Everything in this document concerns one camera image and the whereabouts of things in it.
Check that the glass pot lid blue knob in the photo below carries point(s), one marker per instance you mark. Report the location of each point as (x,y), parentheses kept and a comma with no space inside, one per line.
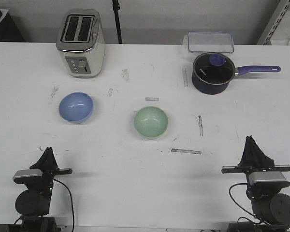
(213,68)

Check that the green bowl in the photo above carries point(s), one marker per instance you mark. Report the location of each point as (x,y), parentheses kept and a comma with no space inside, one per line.
(151,122)

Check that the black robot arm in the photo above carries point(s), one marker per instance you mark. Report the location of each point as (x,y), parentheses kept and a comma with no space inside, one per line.
(272,214)
(33,204)

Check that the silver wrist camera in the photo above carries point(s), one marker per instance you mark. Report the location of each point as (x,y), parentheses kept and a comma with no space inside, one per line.
(266,177)
(28,176)

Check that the clear plastic container blue rim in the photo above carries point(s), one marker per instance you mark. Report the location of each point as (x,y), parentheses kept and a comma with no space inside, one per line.
(200,42)

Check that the blue bowl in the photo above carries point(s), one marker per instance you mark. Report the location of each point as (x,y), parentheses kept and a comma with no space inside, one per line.
(76,107)

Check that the silver two-slot toaster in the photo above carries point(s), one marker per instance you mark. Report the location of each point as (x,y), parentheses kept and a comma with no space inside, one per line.
(80,43)

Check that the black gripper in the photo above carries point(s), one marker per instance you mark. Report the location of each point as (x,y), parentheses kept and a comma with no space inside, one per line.
(264,163)
(40,181)

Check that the dark blue saucepan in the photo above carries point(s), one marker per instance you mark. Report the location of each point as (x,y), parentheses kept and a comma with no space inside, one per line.
(212,89)

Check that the grey metal shelf upright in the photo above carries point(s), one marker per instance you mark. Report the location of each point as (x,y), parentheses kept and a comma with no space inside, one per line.
(273,23)

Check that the black tripod pole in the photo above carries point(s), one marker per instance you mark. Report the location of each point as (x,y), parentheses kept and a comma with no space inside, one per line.
(116,8)

